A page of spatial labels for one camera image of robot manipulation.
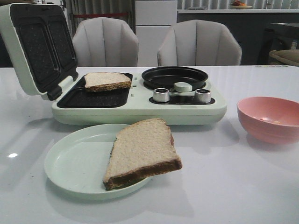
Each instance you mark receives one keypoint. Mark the left silver control knob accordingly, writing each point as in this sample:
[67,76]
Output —
[161,95]

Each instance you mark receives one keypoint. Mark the mint green pan handle knob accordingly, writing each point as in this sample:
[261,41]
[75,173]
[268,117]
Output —
[182,87]

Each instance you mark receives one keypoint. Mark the right silver control knob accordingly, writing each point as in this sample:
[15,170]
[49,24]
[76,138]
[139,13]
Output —
[202,96]

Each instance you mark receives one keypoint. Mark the bread slice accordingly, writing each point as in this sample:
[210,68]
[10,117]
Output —
[141,150]
[106,81]

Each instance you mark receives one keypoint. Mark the left grey upholstered chair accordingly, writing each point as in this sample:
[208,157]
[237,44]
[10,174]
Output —
[105,42]

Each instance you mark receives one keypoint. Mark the dark grey kitchen counter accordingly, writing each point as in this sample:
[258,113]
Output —
[258,31]

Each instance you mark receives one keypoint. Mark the mint green breakfast maker base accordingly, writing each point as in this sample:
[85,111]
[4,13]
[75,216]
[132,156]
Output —
[78,107]

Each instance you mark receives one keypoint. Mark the beige cushion at right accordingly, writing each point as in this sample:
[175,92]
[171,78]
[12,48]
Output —
[287,56]

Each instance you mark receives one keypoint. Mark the white refrigerator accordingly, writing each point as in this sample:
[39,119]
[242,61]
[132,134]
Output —
[152,20]

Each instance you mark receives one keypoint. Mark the black round frying pan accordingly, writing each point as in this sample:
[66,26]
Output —
[167,76]

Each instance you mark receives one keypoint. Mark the right grey upholstered chair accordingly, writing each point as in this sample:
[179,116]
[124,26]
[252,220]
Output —
[199,43]

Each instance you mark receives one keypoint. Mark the mint green round plate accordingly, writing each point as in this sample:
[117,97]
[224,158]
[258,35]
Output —
[77,163]

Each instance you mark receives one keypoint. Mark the silver control knob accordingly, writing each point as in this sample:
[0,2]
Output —
[202,96]
[161,95]

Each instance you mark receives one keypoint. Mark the fruit plate on counter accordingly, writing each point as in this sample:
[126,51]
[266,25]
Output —
[237,4]

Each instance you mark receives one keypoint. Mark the mint green breakfast maker lid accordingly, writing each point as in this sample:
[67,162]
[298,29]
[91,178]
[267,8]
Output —
[40,47]

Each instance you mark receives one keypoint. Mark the grey pleated curtain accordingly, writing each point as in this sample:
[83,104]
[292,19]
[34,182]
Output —
[99,7]

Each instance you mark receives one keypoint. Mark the grey upholstered chair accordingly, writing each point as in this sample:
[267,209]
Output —
[105,42]
[199,43]

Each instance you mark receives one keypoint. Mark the pink bowl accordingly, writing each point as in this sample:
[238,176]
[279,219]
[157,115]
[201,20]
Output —
[269,119]

